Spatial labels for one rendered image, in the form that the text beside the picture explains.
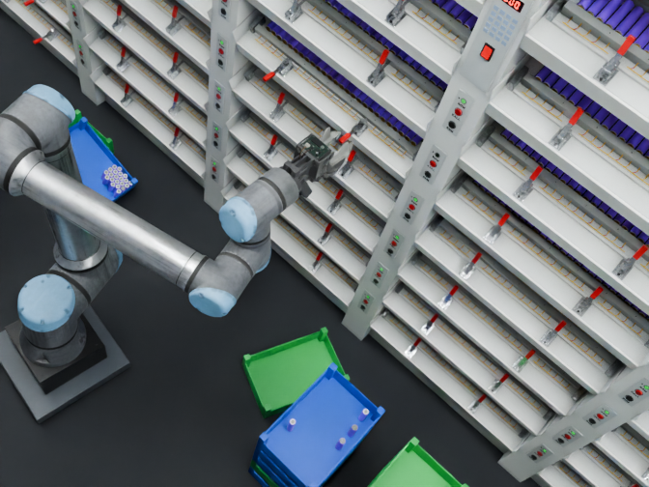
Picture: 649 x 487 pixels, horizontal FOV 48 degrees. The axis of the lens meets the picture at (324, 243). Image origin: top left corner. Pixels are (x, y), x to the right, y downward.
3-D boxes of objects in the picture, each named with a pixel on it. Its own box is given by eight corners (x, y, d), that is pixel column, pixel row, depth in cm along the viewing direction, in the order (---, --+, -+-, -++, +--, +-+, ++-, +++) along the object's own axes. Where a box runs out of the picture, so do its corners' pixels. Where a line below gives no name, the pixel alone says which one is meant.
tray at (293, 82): (405, 186, 188) (407, 172, 179) (238, 50, 202) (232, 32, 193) (455, 131, 191) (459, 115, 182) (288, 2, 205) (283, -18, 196)
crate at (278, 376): (264, 418, 237) (266, 412, 230) (241, 363, 245) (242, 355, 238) (346, 386, 247) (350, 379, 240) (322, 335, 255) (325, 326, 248)
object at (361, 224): (373, 256, 220) (373, 243, 206) (231, 135, 234) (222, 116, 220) (416, 209, 223) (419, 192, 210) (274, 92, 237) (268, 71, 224)
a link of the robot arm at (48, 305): (11, 331, 210) (2, 304, 195) (49, 287, 219) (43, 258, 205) (56, 358, 209) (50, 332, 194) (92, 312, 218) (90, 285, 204)
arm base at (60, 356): (39, 379, 214) (35, 366, 206) (8, 329, 220) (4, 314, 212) (98, 347, 223) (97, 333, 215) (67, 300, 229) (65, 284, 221)
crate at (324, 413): (309, 497, 196) (314, 490, 189) (256, 444, 200) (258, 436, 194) (380, 418, 210) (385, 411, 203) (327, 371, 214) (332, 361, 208)
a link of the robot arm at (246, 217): (216, 229, 160) (213, 200, 152) (256, 198, 166) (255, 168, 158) (246, 253, 156) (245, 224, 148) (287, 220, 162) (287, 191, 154)
